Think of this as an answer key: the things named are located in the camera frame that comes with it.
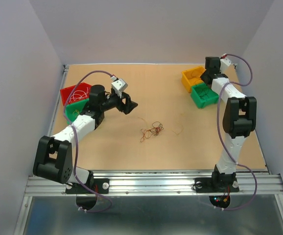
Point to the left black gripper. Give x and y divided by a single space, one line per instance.
129 105

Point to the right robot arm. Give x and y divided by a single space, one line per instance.
239 120

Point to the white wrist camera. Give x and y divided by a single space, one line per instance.
225 62
118 85

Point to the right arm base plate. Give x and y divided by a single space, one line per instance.
209 185

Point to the yellow plastic bin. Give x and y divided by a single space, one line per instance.
191 77

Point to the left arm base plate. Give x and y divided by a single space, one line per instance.
99 185

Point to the green plastic bin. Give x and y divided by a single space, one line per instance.
74 109
203 96

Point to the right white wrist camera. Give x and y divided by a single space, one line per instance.
225 62

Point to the aluminium frame rail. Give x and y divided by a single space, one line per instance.
151 158

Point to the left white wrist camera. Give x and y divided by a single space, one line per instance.
118 85

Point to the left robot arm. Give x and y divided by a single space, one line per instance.
54 160

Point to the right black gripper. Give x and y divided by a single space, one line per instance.
203 75

